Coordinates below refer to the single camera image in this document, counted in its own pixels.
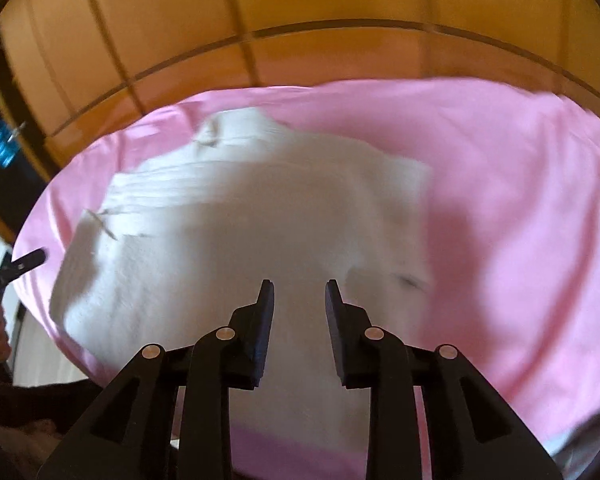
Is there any dark object with blue light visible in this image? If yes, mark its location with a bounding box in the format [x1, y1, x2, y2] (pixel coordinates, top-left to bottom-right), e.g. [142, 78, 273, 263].
[0, 35, 48, 233]

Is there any white knit sweater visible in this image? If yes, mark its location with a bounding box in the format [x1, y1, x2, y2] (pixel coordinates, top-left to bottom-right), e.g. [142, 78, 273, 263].
[49, 106, 434, 476]

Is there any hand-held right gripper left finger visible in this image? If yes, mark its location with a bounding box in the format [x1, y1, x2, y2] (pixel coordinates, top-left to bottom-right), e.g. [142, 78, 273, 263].
[36, 280, 275, 480]

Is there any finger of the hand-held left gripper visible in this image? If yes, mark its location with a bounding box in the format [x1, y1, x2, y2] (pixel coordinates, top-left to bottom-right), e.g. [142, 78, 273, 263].
[0, 247, 47, 292]

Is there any wooden headboard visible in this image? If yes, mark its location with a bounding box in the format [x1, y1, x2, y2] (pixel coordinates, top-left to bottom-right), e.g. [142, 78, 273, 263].
[0, 0, 600, 250]

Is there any pink blanket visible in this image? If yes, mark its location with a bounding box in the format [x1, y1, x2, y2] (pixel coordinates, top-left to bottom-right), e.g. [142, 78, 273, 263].
[11, 77, 600, 480]

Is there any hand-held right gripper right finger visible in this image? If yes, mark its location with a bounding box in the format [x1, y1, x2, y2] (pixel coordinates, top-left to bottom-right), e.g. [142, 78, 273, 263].
[325, 279, 564, 480]

